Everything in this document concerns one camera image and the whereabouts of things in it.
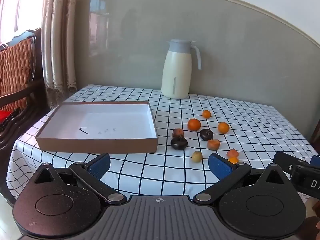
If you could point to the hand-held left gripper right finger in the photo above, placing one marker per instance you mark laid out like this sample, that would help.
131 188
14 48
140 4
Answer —
220 166

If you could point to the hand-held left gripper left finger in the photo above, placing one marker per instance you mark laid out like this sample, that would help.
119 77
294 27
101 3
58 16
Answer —
100 166

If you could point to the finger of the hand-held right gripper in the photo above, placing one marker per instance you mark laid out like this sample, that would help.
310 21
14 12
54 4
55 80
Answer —
316 160
285 160

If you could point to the orange cut fruit piece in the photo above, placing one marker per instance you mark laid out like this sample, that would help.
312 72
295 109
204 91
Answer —
232 153
178 132
213 144

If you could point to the brown cardboard box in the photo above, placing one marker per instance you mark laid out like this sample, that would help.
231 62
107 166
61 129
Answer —
100 122

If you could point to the small orange citrus fruit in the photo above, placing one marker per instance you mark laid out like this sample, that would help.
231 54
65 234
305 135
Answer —
233 160
206 114

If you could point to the small yellow round fruit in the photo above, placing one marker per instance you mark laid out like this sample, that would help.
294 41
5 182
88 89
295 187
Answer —
197 156

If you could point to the dark brown round fruit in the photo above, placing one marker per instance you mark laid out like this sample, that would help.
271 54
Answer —
206 134
179 143

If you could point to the orange mandarin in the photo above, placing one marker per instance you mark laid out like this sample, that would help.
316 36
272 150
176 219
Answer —
194 124
223 127

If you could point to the white checkered tablecloth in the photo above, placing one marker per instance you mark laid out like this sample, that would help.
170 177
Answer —
250 120

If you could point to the cream thermos jug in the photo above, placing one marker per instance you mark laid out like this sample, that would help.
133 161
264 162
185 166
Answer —
175 75

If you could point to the red cloth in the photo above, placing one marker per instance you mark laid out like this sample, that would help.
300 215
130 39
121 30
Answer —
5 116

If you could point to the wooden chair with orange cushion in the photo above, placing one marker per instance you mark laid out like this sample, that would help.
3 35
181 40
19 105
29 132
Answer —
15 67

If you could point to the beige curtain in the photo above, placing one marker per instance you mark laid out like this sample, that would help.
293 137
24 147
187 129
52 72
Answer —
57 42

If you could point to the window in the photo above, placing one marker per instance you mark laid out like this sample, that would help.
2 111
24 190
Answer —
10 10

